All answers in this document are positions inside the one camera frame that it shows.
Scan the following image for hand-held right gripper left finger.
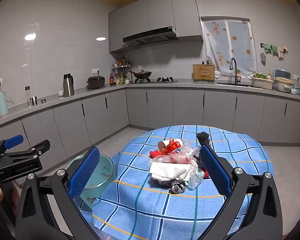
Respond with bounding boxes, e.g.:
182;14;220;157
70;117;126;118
15;146;100;240

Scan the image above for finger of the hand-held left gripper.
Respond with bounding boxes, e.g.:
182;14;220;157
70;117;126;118
0;134;24;153
0;140;51;159

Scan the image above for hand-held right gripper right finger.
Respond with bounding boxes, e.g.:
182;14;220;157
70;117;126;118
190;145;283;240

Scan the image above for teal metal-rimmed bowl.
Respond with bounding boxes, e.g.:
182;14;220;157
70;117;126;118
65;154;117;210

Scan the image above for grey striped cloth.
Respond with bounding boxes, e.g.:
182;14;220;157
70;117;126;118
168;180;187;194

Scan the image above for clear plastic bag red print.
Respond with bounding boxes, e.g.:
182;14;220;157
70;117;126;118
149;140;206;191

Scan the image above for white paper towel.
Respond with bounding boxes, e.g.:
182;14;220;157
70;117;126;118
149;162;192;182

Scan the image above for red orange wrappers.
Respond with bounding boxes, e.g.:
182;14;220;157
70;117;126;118
161;137;182;155

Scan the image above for white paper cup blue stripes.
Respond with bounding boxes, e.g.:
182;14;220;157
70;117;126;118
157;140;184;154

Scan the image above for light blue electric kettle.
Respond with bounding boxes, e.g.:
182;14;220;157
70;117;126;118
0;92;10;117

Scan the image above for glass bottle black lid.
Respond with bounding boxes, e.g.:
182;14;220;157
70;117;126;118
25;86;32;107

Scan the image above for blue plaid tablecloth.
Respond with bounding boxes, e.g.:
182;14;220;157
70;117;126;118
79;124;275;240

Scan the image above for grey kitchen counter cabinets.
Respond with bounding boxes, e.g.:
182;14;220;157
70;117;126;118
0;79;300;155

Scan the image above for steel thermos jug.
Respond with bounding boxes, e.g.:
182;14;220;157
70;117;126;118
63;73;75;97

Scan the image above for black rice cooker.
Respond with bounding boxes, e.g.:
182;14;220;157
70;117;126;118
87;76;106;90

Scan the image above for white rectangular basin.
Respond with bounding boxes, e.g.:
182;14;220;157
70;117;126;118
251;73;275;90

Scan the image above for black kitchen faucet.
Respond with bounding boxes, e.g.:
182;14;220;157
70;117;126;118
229;57;241;85

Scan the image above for gas stove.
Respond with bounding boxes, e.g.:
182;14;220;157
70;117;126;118
132;77;178;84

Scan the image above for metal corner spice rack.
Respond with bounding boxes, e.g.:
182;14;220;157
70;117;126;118
112;64;131;75

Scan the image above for beige round basin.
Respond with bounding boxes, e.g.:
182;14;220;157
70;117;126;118
275;77;292;93

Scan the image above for black wok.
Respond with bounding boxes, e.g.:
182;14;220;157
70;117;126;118
129;70;152;80

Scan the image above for row of seasoning bottles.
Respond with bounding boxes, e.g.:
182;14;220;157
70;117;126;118
116;56;130;67

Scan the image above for blue plastic board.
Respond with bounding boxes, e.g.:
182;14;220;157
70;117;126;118
272;69;290;90

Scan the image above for white curtain orange print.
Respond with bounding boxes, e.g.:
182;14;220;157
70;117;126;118
201;17;257;78

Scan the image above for green hanging cloth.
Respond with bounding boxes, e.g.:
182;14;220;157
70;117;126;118
262;43;278;54

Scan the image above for beige hanging cloth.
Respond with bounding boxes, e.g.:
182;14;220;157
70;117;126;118
277;46;288;60

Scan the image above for black range hood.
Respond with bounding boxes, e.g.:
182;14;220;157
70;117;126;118
122;26;178;47

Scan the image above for grey wall cabinets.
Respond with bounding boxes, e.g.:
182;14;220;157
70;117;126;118
108;0;203;53

